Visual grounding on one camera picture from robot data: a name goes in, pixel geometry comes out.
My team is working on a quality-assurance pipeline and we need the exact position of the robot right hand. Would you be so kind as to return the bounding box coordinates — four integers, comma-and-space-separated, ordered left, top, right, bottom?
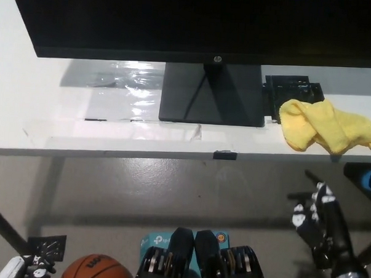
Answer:
284, 169, 369, 278

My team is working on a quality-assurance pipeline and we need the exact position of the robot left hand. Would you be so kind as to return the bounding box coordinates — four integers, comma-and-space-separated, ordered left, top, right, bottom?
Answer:
22, 253, 57, 278

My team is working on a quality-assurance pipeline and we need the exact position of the yellow microfiber cloth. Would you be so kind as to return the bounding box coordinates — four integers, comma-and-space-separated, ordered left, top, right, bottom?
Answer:
277, 98, 371, 156

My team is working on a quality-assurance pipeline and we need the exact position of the black desk leg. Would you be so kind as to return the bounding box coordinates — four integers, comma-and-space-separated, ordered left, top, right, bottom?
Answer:
357, 238, 371, 268
0, 195, 30, 256

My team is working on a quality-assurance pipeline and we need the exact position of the black object under desk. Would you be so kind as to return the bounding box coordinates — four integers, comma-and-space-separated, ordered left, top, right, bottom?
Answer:
342, 161, 371, 197

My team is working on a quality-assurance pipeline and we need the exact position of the black HP monitor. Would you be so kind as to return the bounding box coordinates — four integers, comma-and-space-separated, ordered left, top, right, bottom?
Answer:
2, 0, 371, 133

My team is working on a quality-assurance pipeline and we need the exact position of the black tape floor marker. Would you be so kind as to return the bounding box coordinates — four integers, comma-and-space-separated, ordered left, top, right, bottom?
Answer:
26, 232, 67, 263

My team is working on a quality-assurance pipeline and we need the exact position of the orange basketball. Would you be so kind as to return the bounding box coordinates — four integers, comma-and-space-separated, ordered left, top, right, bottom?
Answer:
59, 252, 135, 278

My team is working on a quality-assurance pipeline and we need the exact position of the teal tp-link box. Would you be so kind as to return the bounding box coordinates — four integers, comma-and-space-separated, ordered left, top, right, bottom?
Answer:
138, 226, 233, 278

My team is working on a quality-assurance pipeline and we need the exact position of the short black tape piece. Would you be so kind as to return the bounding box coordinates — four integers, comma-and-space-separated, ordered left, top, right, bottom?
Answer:
213, 149, 238, 162

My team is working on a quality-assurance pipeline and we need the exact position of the torn clear tape piece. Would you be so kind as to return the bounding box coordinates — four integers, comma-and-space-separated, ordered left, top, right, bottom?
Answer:
188, 123, 204, 143

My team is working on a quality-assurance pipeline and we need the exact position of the clear plastic film sheet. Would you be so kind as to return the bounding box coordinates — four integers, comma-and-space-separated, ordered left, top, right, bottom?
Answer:
57, 57, 167, 123

